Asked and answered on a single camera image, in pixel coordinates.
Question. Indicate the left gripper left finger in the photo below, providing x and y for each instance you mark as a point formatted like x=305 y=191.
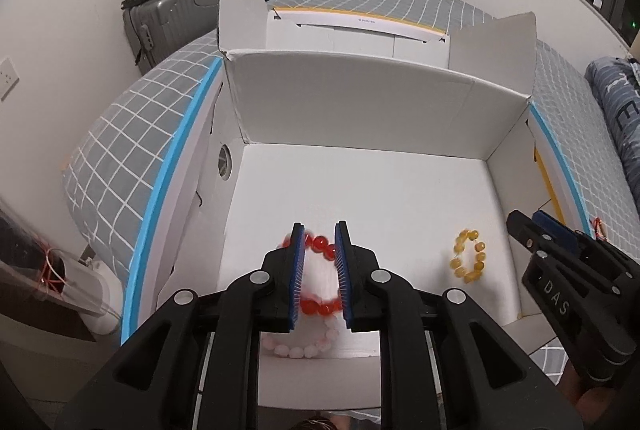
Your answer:
x=193 y=364

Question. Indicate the folded blue grey duvet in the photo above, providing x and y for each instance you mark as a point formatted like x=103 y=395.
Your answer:
x=614 y=83

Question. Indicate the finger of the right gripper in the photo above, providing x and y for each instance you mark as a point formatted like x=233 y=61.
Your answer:
x=559 y=233
x=521 y=227

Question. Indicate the right hand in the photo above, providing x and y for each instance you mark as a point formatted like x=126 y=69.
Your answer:
x=602 y=408

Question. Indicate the white device on floor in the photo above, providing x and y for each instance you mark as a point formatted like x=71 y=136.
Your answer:
x=89 y=287

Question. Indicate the white wall socket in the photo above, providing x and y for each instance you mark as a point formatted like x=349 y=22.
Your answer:
x=8 y=77

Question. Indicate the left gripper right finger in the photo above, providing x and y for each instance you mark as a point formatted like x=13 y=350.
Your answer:
x=445 y=363

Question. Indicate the grey suitcase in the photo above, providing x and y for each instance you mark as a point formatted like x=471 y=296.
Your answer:
x=158 y=28

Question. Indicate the blue yellow cardboard box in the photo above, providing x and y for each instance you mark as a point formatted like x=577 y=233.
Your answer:
x=422 y=142

